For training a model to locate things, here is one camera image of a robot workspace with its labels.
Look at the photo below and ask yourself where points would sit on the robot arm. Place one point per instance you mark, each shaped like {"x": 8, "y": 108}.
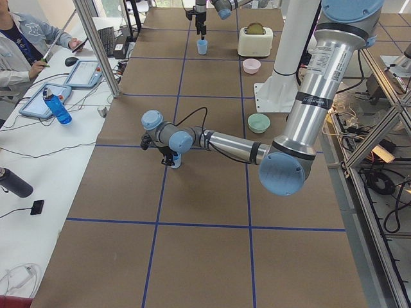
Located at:
{"x": 199, "y": 11}
{"x": 316, "y": 46}

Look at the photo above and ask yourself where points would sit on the black computer mouse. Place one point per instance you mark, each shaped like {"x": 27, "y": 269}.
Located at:
{"x": 70, "y": 61}

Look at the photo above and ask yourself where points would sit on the toast slice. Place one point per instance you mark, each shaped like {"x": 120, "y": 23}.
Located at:
{"x": 255, "y": 28}

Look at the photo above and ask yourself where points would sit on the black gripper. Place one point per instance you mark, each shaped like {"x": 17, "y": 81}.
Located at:
{"x": 166, "y": 154}
{"x": 200, "y": 17}

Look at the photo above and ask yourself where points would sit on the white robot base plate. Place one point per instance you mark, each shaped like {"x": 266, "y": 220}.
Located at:
{"x": 276, "y": 94}

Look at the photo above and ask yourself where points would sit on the seated person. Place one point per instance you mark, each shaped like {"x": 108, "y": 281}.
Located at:
{"x": 25, "y": 41}

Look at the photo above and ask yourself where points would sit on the light blue cup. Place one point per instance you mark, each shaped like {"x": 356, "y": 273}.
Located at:
{"x": 202, "y": 46}
{"x": 177, "y": 159}

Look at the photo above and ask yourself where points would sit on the teach pendant near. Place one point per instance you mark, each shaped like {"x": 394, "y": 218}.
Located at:
{"x": 36, "y": 107}

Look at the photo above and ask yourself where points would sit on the aluminium frame post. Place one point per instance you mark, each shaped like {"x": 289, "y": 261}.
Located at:
{"x": 86, "y": 19}

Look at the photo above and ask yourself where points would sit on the small black puck device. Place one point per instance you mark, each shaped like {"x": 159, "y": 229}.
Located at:
{"x": 37, "y": 207}

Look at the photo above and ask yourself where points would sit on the green bowl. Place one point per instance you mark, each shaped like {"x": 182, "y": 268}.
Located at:
{"x": 258, "y": 123}

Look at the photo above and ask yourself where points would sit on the black keyboard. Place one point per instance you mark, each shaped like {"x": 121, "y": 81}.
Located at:
{"x": 107, "y": 38}

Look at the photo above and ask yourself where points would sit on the teach pendant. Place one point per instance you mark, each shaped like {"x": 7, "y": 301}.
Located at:
{"x": 85, "y": 74}
{"x": 36, "y": 107}

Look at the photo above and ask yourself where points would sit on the teach pendant far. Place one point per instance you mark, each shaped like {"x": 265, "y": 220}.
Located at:
{"x": 85, "y": 74}

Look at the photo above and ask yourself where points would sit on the black bottle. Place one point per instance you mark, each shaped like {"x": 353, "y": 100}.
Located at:
{"x": 14, "y": 184}

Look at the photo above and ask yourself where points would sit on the pink bowl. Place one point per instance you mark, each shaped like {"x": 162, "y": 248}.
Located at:
{"x": 251, "y": 65}

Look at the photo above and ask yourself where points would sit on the blue water bottle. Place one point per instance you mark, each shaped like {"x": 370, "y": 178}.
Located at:
{"x": 56, "y": 107}

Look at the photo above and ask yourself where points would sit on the aluminium frame rack right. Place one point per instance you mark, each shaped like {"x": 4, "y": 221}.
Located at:
{"x": 369, "y": 131}

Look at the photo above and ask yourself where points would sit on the cream toaster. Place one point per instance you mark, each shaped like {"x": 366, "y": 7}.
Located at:
{"x": 251, "y": 45}

